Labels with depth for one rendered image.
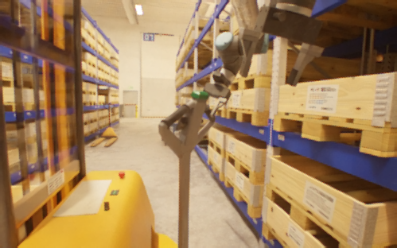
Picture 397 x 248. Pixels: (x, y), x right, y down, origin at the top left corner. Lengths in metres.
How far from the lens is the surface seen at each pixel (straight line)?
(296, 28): 0.49
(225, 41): 0.92
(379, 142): 1.07
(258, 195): 2.02
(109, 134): 7.25
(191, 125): 0.83
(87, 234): 0.89
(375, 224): 1.20
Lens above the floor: 1.38
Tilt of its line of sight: 6 degrees down
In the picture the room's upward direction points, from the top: 2 degrees clockwise
